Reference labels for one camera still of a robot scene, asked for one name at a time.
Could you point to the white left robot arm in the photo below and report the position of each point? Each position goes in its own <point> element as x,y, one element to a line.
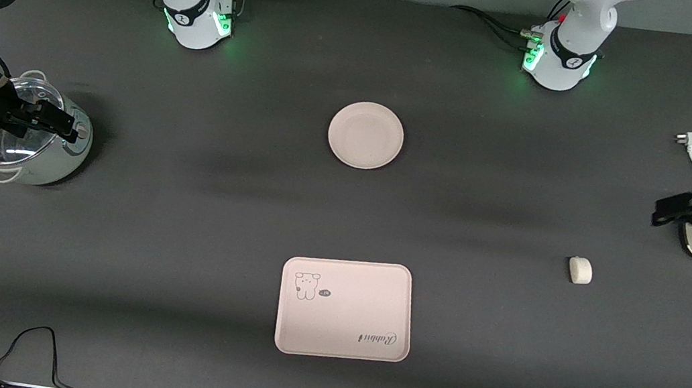
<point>576,23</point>

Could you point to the small white bun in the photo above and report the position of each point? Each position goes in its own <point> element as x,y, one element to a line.
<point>580,270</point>

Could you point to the round cream plate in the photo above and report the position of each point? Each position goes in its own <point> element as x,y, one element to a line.
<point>365,136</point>

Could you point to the glass-lidded white cooking pot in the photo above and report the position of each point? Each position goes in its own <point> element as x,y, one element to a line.
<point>49,159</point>

